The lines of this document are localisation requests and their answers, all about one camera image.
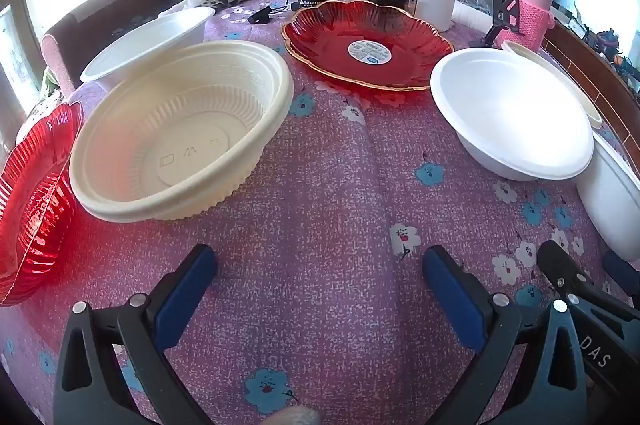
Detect maroon armchair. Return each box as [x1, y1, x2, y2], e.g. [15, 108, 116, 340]
[42, 0, 171, 91]

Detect black phone stand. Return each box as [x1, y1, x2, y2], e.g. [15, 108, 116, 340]
[482, 0, 523, 46]

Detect cream plastic bowl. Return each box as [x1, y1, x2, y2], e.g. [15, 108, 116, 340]
[69, 40, 295, 223]
[501, 39, 604, 129]

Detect wooden side cabinet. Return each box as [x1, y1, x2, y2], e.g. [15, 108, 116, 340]
[542, 22, 640, 171]

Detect white foam bowl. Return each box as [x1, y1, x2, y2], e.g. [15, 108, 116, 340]
[430, 48, 596, 182]
[80, 6, 217, 83]

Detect white deep bowl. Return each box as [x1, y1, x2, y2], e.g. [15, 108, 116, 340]
[575, 132, 640, 263]

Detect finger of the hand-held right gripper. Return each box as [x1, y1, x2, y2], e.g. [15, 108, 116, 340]
[536, 240, 601, 306]
[602, 250, 640, 301]

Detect red scalloped plate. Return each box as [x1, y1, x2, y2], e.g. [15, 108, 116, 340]
[0, 101, 86, 308]
[281, 0, 455, 91]

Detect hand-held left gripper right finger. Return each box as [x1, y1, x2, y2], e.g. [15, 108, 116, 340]
[422, 245, 588, 425]

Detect pink thermos bottle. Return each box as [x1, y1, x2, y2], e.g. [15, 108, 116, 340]
[510, 0, 557, 53]

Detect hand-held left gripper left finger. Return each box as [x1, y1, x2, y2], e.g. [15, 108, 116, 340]
[52, 244, 218, 425]

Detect person's left hand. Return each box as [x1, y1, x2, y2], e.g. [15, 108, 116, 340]
[270, 406, 322, 425]

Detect white gloves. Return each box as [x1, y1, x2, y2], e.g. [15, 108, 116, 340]
[159, 0, 251, 18]

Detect purple floral tablecloth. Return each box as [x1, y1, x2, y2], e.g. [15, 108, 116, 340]
[0, 0, 640, 425]

